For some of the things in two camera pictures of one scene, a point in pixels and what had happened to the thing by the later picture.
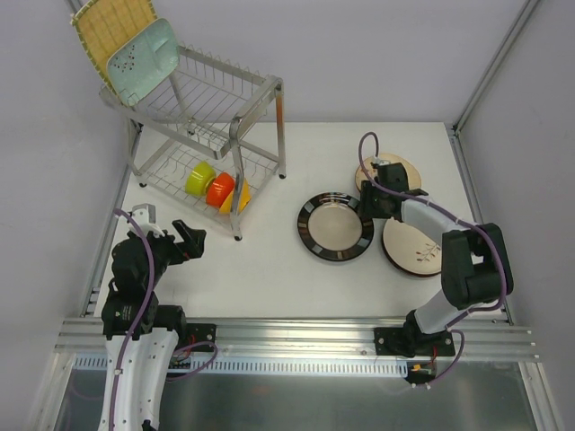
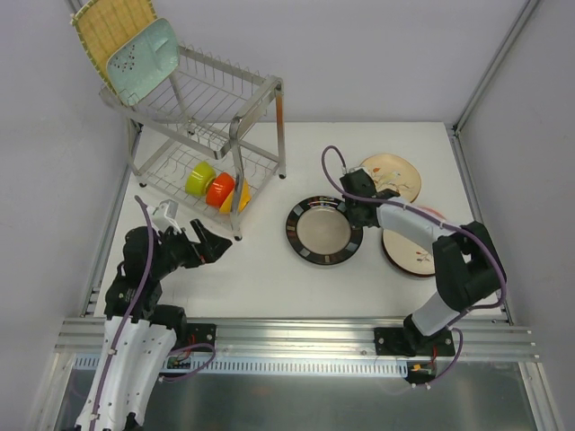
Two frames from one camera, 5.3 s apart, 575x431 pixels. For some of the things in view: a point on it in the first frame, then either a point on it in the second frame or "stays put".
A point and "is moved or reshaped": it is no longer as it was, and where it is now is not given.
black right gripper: (373, 205) -> (355, 215)
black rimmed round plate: (331, 227) is moved or reshaped
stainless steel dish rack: (210, 136) stays put
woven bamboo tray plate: (103, 24) stays put
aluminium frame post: (75, 8) stays put
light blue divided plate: (142, 64) stays put
